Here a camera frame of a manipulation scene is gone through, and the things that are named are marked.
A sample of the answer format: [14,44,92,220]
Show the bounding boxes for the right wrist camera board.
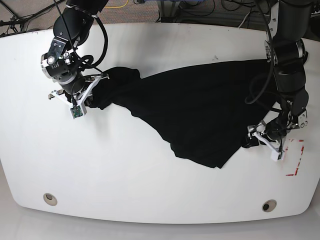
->
[70,105,84,119]

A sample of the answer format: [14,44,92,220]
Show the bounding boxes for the table cable grommet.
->
[262,199,277,213]
[43,193,58,206]

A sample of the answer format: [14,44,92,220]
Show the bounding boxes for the right table cable grommet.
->
[262,199,277,213]

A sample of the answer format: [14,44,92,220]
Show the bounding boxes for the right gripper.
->
[48,73,110,117]

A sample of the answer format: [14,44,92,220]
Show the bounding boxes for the red tape marking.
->
[283,139,305,177]

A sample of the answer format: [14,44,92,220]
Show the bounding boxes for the left table cable grommet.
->
[43,193,58,206]

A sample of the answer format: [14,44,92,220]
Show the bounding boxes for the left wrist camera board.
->
[271,151,285,162]

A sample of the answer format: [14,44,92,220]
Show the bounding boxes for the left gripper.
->
[241,118,288,153]

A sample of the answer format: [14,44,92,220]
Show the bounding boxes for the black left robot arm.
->
[245,0,319,162]

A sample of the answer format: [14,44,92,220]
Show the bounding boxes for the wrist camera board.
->
[271,151,285,162]
[70,105,84,119]

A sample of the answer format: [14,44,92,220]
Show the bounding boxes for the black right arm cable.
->
[79,14,111,76]

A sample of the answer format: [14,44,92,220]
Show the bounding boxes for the black T-shirt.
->
[90,59,278,168]

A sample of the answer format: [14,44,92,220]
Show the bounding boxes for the yellow cable on floor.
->
[104,0,130,9]

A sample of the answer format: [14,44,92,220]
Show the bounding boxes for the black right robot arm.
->
[40,0,109,119]

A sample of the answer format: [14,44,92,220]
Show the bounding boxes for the black tripod stand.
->
[0,0,56,38]

